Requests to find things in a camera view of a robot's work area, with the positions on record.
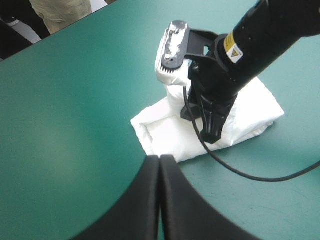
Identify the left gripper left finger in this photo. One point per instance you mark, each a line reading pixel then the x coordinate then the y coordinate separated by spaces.
pixel 135 210

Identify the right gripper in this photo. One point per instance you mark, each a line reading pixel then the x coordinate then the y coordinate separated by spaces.
pixel 212 82

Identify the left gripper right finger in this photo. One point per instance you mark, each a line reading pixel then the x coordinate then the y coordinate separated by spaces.
pixel 185 212

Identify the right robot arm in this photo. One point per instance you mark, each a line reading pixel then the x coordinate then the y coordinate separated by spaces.
pixel 265 37

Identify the white T-shirt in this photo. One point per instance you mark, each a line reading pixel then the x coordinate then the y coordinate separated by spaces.
pixel 172 135

